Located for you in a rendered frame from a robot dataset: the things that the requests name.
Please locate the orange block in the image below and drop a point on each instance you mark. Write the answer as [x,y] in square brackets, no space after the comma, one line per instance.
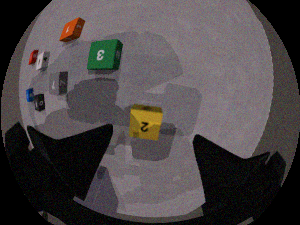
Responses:
[72,30]

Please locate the yellow block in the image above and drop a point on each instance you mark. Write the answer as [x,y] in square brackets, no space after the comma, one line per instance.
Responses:
[145,121]

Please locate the green block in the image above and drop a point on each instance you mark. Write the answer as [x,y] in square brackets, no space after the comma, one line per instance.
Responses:
[105,55]

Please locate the red block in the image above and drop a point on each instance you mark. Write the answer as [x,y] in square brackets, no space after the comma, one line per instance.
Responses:
[33,57]

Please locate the blue block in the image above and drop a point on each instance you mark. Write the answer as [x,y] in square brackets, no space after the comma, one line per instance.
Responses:
[30,94]

